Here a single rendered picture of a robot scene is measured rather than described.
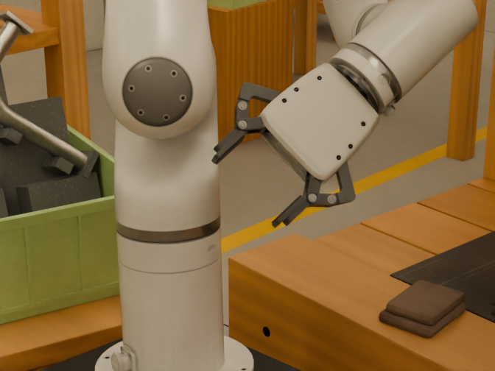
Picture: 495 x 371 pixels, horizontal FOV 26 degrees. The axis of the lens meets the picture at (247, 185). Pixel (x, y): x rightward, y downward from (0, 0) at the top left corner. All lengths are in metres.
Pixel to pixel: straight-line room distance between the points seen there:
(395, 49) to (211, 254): 0.31
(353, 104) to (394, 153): 3.65
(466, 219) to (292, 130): 0.76
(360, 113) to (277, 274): 0.47
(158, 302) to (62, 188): 0.69
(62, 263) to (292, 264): 0.36
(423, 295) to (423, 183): 3.02
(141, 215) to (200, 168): 0.09
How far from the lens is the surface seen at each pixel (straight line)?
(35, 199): 1.84
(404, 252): 1.69
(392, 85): 1.15
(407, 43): 1.15
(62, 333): 1.65
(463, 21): 1.19
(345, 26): 1.25
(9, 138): 1.82
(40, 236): 1.66
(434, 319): 1.40
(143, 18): 1.10
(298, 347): 1.55
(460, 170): 4.63
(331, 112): 1.13
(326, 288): 1.52
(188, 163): 1.20
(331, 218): 4.06
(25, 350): 1.62
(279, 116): 1.12
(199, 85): 1.09
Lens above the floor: 1.58
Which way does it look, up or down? 21 degrees down
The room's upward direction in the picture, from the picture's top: straight up
